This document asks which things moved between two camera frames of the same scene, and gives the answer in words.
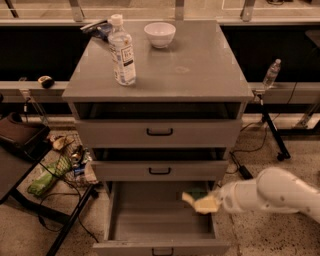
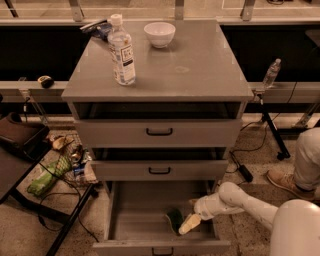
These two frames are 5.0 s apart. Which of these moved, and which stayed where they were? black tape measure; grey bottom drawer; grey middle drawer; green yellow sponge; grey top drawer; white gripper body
Moved: green yellow sponge; white gripper body
Stayed: grey middle drawer; grey top drawer; black tape measure; grey bottom drawer
